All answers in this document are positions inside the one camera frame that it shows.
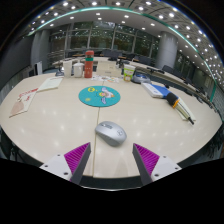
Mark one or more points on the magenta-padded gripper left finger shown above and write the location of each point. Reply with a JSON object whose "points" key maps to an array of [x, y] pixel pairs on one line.
{"points": [[75, 159]]}

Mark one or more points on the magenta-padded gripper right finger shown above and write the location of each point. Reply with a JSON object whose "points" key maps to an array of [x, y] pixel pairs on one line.
{"points": [[147, 159]]}

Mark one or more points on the silver computer mouse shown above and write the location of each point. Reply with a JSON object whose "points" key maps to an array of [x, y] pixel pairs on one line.
{"points": [[111, 133]]}

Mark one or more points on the round teal printed mouse pad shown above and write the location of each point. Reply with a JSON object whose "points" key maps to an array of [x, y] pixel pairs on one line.
{"points": [[96, 98]]}

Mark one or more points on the black yellow handheld microphone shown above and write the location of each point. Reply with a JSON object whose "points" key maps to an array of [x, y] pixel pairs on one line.
{"points": [[173, 100]]}

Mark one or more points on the blue and white book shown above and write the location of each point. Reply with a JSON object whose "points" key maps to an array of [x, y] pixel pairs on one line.
{"points": [[154, 90]]}

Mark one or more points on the red and white leaflet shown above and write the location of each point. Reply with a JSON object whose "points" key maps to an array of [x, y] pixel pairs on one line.
{"points": [[23, 101]]}

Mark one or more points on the white printed document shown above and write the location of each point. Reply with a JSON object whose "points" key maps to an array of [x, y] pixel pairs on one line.
{"points": [[50, 84]]}

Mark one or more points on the grey desk microphone unit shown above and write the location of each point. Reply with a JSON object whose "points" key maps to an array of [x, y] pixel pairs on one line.
{"points": [[141, 79]]}

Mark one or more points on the long curved conference table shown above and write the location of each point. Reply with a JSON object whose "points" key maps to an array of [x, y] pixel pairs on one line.
{"points": [[156, 75]]}

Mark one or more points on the colourful sticker sheet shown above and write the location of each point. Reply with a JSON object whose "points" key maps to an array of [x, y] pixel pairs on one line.
{"points": [[105, 79]]}

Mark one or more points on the black gooseneck desk microphone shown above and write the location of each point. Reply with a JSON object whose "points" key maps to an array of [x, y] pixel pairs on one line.
{"points": [[59, 73]]}

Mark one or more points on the green white cup with straw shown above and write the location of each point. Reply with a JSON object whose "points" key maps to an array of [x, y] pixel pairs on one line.
{"points": [[129, 73]]}

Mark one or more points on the white lidded mug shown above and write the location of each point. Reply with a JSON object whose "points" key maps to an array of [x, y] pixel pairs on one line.
{"points": [[78, 70]]}

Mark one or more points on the white paper cup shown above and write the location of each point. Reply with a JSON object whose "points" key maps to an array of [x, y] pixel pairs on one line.
{"points": [[67, 69]]}

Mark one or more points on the red drink bottle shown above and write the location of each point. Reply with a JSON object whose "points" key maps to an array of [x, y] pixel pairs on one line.
{"points": [[89, 66]]}

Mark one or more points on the white cardboard box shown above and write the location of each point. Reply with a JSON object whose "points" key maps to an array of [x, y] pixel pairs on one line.
{"points": [[107, 69]]}

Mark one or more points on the dark office chairs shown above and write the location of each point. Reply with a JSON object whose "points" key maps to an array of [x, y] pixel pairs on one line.
{"points": [[145, 60]]}

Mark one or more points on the ceiling lights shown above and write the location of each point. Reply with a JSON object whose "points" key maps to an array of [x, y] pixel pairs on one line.
{"points": [[140, 8]]}

